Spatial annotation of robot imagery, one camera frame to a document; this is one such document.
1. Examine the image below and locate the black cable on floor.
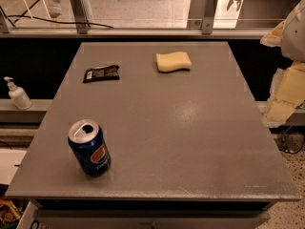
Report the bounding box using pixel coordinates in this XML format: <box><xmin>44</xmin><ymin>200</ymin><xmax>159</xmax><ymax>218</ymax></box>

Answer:
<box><xmin>0</xmin><ymin>0</ymin><xmax>114</xmax><ymax>30</ymax></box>

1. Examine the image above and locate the left metal bracket post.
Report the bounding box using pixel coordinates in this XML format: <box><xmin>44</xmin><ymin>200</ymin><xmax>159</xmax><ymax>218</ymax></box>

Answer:
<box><xmin>70</xmin><ymin>0</ymin><xmax>89</xmax><ymax>34</ymax></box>

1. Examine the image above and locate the black cables right floor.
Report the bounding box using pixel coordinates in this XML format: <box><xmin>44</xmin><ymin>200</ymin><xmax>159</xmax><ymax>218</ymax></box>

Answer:
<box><xmin>276</xmin><ymin>126</ymin><xmax>305</xmax><ymax>155</ymax></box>

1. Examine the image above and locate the metal bracket post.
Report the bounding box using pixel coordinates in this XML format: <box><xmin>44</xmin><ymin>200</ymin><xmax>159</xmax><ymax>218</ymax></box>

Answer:
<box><xmin>201</xmin><ymin>0</ymin><xmax>218</xmax><ymax>34</ymax></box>
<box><xmin>70</xmin><ymin>0</ymin><xmax>89</xmax><ymax>34</ymax></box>

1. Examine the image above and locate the black rxbar chocolate wrapper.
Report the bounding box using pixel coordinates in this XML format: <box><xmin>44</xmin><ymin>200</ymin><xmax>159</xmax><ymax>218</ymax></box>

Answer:
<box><xmin>83</xmin><ymin>65</ymin><xmax>120</xmax><ymax>83</ymax></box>

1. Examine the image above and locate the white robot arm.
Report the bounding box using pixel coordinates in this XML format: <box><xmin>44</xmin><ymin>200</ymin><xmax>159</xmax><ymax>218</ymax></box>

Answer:
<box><xmin>260</xmin><ymin>0</ymin><xmax>305</xmax><ymax>128</ymax></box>

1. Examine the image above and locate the yellow sponge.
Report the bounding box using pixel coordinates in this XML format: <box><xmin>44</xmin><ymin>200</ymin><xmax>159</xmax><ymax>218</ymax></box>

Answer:
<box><xmin>156</xmin><ymin>52</ymin><xmax>192</xmax><ymax>73</ymax></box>

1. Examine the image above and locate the blue pepsi can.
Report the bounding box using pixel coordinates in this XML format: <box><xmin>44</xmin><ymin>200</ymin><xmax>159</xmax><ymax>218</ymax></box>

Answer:
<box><xmin>68</xmin><ymin>119</ymin><xmax>111</xmax><ymax>177</ymax></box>

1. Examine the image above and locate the white pump bottle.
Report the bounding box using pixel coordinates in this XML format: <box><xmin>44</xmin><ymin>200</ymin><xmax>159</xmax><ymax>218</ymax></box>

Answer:
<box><xmin>4</xmin><ymin>76</ymin><xmax>32</xmax><ymax>110</ymax></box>

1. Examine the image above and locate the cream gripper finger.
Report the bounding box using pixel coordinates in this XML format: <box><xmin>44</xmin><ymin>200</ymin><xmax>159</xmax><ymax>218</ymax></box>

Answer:
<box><xmin>265</xmin><ymin>62</ymin><xmax>305</xmax><ymax>124</ymax></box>
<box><xmin>260</xmin><ymin>21</ymin><xmax>285</xmax><ymax>47</ymax></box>

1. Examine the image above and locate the right metal bracket post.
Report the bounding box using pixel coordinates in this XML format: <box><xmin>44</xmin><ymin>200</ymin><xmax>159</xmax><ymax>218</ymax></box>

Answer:
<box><xmin>201</xmin><ymin>0</ymin><xmax>218</xmax><ymax>34</ymax></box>

